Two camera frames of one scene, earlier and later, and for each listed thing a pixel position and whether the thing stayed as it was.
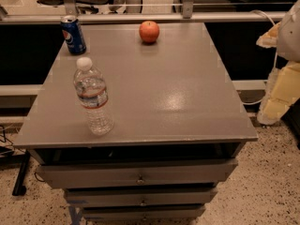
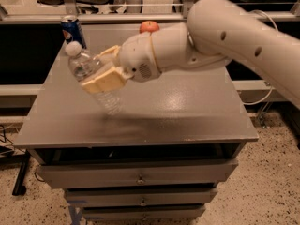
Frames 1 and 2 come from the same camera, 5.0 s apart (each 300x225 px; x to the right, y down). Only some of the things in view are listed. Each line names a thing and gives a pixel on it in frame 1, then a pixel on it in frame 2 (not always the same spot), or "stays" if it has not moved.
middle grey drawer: x=140 y=197 stays
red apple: x=148 y=31 stays
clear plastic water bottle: x=90 y=87 -> x=82 y=65
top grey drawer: x=137 y=173 stays
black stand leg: x=20 y=187 stays
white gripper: x=290 y=37 -> x=137 y=57
